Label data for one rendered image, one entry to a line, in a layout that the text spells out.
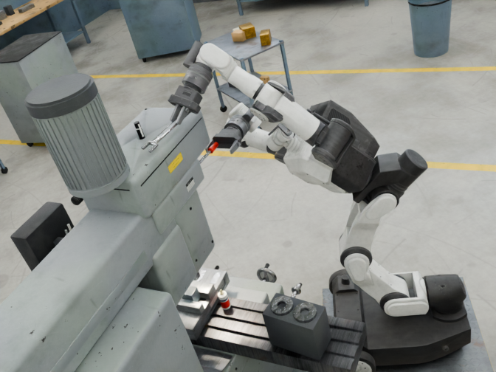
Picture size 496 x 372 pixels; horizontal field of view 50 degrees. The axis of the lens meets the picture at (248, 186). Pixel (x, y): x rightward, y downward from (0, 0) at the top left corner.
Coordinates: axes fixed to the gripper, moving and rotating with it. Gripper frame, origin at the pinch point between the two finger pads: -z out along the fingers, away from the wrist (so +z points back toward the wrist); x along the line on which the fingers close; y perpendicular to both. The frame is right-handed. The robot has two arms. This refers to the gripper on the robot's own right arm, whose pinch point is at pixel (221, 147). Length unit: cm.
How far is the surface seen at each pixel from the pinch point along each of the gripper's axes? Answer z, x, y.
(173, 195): -32.5, -3.0, -1.1
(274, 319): -33, 24, 56
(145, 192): -45.4, -2.0, -12.6
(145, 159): -36.4, -5.0, -19.0
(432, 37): 446, 8, 146
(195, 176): -17.4, -3.1, 1.4
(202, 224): -19.9, -5.2, 22.8
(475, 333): 38, 90, 130
